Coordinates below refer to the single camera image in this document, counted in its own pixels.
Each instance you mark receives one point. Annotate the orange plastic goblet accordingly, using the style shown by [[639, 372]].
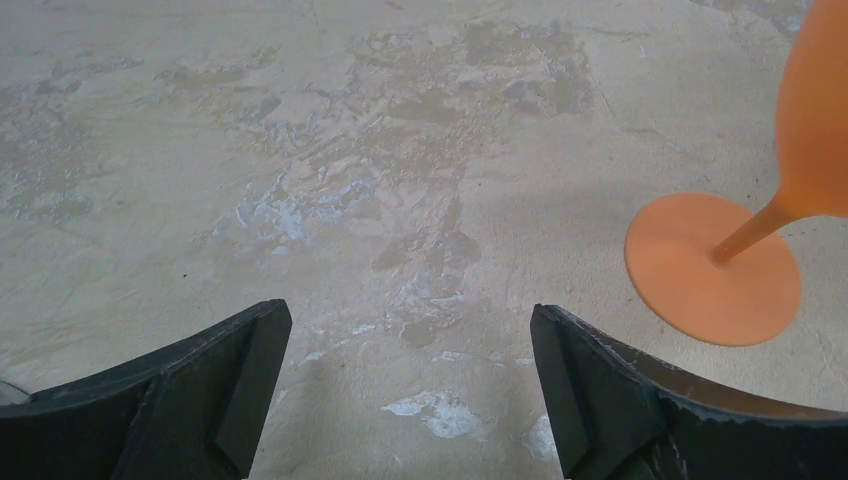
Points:
[[716, 271]]

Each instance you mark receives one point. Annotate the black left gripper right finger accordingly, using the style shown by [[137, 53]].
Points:
[[617, 412]]

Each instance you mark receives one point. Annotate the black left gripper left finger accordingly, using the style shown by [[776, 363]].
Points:
[[194, 409]]

